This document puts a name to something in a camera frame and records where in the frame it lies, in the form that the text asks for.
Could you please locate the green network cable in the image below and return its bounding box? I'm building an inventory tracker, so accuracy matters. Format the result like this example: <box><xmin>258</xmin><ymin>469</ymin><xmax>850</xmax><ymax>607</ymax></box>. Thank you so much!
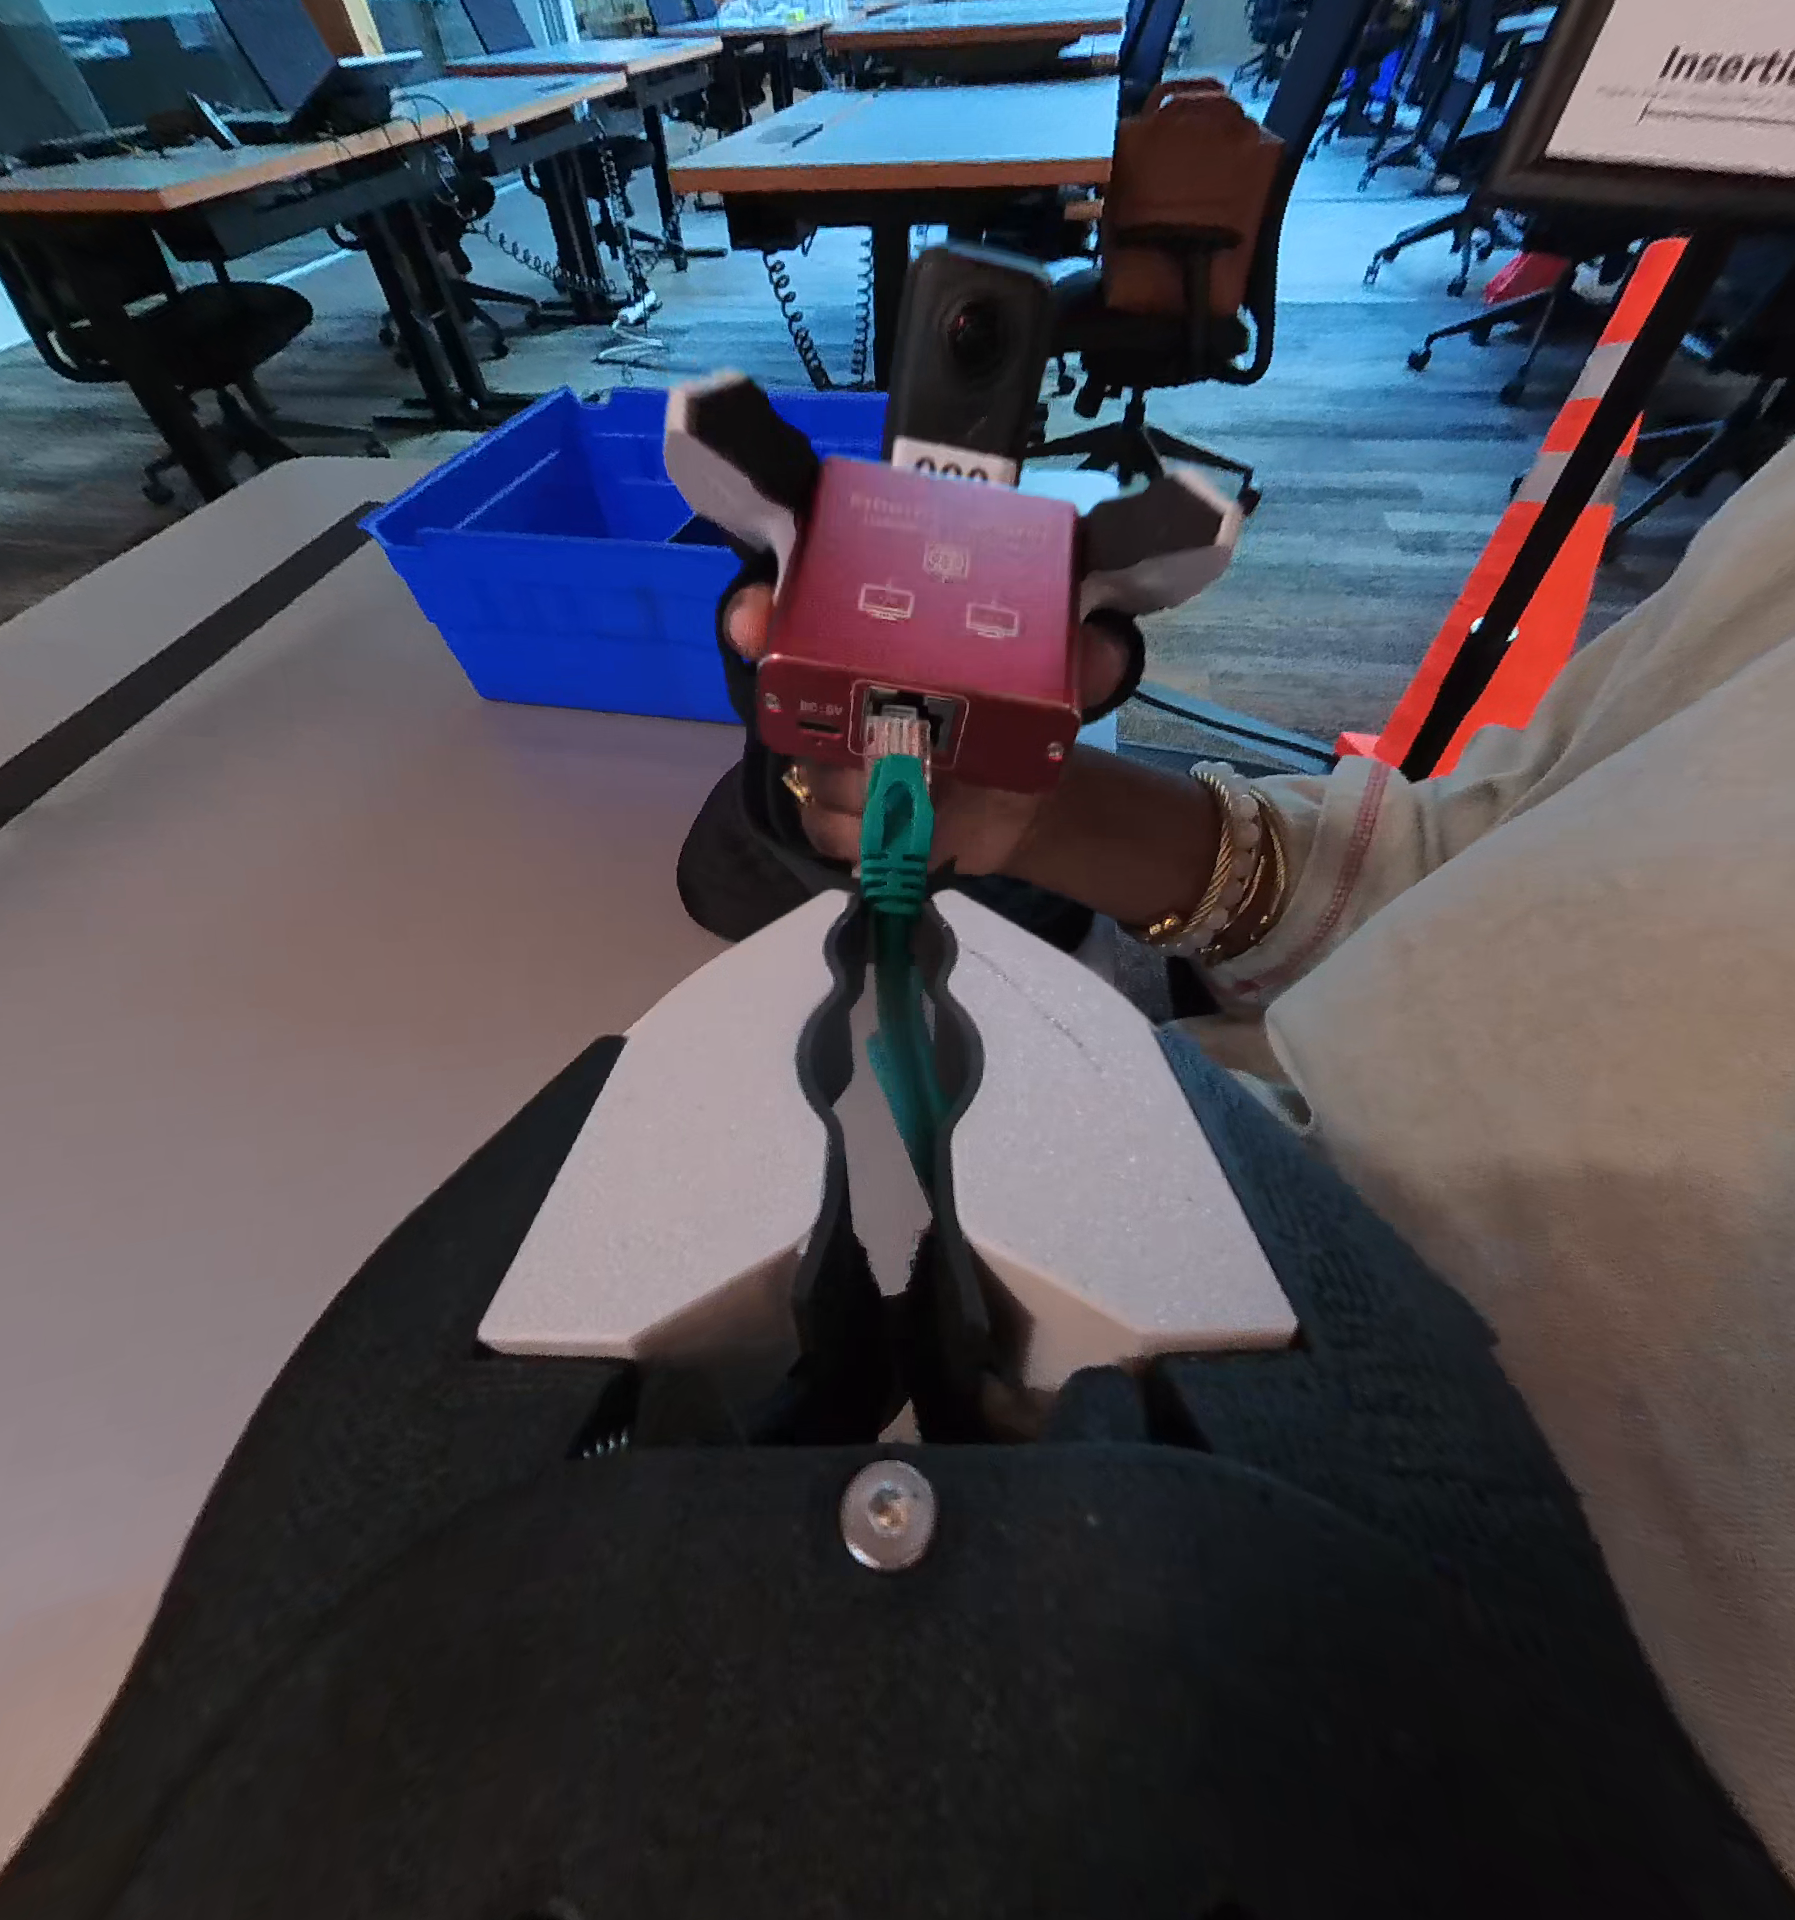
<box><xmin>857</xmin><ymin>716</ymin><xmax>960</xmax><ymax>1186</ymax></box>

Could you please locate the orange traffic cone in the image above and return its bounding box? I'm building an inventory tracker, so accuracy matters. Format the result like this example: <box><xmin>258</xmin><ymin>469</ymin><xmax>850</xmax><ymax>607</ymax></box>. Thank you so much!
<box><xmin>1337</xmin><ymin>236</ymin><xmax>1695</xmax><ymax>780</ymax></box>

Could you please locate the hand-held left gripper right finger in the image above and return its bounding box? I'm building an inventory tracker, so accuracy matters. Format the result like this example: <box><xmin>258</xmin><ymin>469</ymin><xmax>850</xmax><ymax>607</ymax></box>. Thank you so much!
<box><xmin>918</xmin><ymin>889</ymin><xmax>1300</xmax><ymax>1398</ymax></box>

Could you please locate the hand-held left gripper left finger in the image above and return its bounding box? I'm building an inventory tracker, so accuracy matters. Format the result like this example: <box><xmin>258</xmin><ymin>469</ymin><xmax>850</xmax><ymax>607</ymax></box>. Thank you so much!
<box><xmin>479</xmin><ymin>889</ymin><xmax>900</xmax><ymax>1427</ymax></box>

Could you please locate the brown bag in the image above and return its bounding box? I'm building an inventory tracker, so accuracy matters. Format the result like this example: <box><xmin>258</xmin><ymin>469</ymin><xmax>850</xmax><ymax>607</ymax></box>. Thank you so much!
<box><xmin>1100</xmin><ymin>84</ymin><xmax>1290</xmax><ymax>393</ymax></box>

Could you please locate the person's right forearm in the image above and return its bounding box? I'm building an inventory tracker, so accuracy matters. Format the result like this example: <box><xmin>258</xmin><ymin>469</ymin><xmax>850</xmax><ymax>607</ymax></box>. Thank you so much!
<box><xmin>1121</xmin><ymin>751</ymin><xmax>1455</xmax><ymax>1082</ymax></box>

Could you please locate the black framed marker sign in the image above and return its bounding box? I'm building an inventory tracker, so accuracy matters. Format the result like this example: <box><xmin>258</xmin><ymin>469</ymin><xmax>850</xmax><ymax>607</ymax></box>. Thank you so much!
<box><xmin>1398</xmin><ymin>0</ymin><xmax>1795</xmax><ymax>780</ymax></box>

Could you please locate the wooden desk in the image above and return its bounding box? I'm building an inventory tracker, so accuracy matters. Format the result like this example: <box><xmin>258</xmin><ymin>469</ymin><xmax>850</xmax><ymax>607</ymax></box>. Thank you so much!
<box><xmin>0</xmin><ymin>66</ymin><xmax>632</xmax><ymax>497</ymax></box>
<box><xmin>668</xmin><ymin>74</ymin><xmax>1139</xmax><ymax>393</ymax></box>

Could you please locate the black office chair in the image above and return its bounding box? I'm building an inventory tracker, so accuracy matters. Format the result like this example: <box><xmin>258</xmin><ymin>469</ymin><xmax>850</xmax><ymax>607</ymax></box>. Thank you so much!
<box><xmin>25</xmin><ymin>277</ymin><xmax>388</xmax><ymax>506</ymax></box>
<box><xmin>1052</xmin><ymin>0</ymin><xmax>1380</xmax><ymax>506</ymax></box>

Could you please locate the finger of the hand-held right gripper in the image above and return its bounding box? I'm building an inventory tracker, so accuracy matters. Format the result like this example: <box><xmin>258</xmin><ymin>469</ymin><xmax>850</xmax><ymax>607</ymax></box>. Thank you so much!
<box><xmin>666</xmin><ymin>378</ymin><xmax>824</xmax><ymax>594</ymax></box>
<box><xmin>1076</xmin><ymin>469</ymin><xmax>1245</xmax><ymax>616</ymax></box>

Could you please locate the red network switch box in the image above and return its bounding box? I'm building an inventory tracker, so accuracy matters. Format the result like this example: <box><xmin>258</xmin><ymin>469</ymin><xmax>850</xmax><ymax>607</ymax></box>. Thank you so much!
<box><xmin>754</xmin><ymin>457</ymin><xmax>1087</xmax><ymax>792</ymax></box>

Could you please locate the white bead bracelet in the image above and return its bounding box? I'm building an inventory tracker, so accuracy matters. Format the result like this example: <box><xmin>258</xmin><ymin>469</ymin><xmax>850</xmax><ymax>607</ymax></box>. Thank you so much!
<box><xmin>1190</xmin><ymin>764</ymin><xmax>1291</xmax><ymax>964</ymax></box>

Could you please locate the blue plastic bin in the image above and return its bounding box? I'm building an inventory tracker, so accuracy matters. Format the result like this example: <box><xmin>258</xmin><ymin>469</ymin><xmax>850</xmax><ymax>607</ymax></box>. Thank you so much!
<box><xmin>362</xmin><ymin>384</ymin><xmax>900</xmax><ymax>731</ymax></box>

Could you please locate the gold bracelet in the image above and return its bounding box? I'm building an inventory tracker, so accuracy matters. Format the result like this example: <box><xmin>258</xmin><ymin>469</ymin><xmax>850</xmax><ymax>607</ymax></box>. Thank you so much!
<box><xmin>1137</xmin><ymin>771</ymin><xmax>1269</xmax><ymax>952</ymax></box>

